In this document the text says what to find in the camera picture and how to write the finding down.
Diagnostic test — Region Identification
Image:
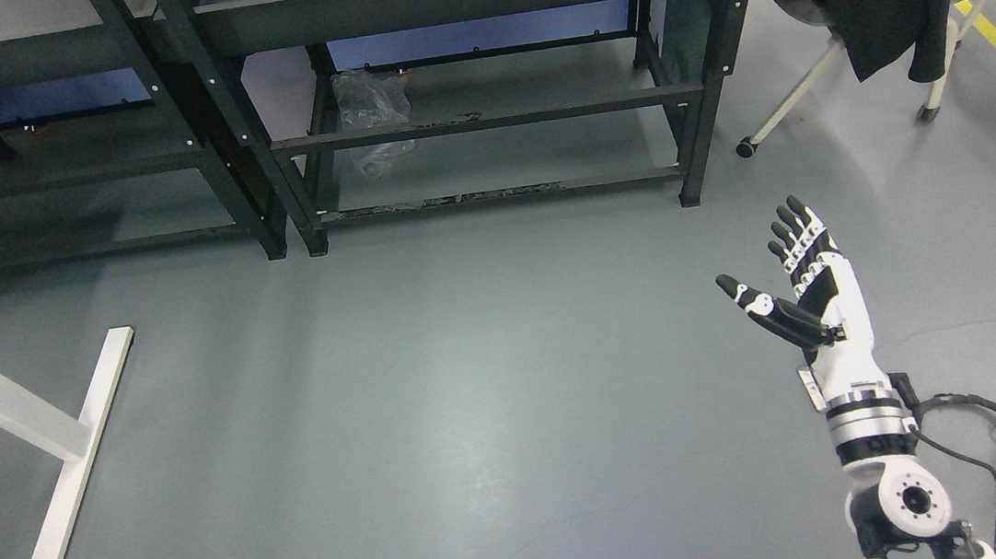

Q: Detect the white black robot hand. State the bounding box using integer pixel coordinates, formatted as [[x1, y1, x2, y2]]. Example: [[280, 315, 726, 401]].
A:
[[716, 195, 889, 402]]

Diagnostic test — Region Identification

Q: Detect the black right shelf rack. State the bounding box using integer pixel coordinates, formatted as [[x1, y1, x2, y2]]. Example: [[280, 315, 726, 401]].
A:
[[155, 0, 747, 257]]

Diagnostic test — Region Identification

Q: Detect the black shelf rack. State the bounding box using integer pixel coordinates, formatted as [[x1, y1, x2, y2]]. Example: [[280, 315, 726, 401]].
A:
[[155, 0, 747, 257], [0, 0, 287, 275]]

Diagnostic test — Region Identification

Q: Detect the black left shelf rack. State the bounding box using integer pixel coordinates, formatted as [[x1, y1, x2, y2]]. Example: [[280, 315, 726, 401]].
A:
[[0, 0, 287, 275]]

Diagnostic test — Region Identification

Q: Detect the clear plastic bag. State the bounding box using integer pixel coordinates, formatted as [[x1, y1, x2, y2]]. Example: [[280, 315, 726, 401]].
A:
[[331, 69, 417, 180]]

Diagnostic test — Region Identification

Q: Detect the white table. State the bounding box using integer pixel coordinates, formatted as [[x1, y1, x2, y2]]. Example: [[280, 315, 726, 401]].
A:
[[0, 326, 135, 559]]

